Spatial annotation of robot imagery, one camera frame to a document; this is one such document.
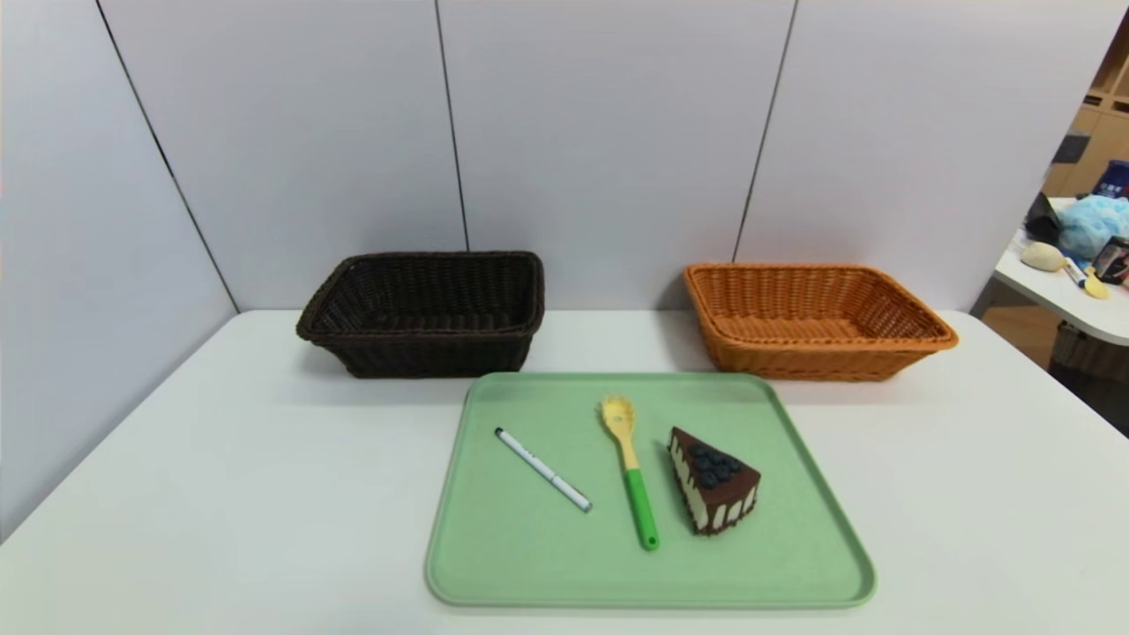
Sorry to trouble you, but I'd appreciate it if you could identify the white pen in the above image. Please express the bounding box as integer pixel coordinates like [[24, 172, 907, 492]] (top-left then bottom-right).
[[494, 428, 593, 513]]

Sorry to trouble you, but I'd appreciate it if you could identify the yellow pasta spoon green handle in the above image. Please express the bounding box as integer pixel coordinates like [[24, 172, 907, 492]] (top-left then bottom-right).
[[601, 394, 661, 553]]

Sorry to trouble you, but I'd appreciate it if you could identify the chocolate blueberry cake slice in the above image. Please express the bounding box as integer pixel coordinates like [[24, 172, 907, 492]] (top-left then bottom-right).
[[668, 427, 762, 536]]

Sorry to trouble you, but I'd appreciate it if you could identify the dark brown wicker basket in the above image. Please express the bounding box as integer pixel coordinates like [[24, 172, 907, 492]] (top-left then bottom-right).
[[295, 250, 545, 379]]

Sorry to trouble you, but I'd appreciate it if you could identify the orange wicker basket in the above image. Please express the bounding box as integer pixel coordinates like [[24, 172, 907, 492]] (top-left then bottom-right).
[[684, 262, 960, 382]]

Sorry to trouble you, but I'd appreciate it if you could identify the grey woven storage basket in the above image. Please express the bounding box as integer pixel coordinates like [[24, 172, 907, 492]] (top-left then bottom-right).
[[1050, 322, 1129, 382]]

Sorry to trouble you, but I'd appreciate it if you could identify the light green plastic tray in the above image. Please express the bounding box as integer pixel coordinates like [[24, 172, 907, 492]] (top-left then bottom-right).
[[424, 371, 878, 610]]

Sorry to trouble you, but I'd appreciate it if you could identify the black background object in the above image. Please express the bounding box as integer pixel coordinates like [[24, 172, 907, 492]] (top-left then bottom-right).
[[1025, 192, 1064, 246]]

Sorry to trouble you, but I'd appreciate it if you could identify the light blue fluffy cloth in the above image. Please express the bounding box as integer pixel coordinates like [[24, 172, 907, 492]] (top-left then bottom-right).
[[1058, 195, 1129, 259]]

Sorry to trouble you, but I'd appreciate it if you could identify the dark printed can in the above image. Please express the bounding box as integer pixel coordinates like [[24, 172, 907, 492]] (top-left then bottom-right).
[[1094, 236, 1129, 285]]

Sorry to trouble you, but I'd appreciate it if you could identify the wooden shelf cabinet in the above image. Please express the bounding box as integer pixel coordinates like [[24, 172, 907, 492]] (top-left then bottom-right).
[[1043, 18, 1129, 197]]

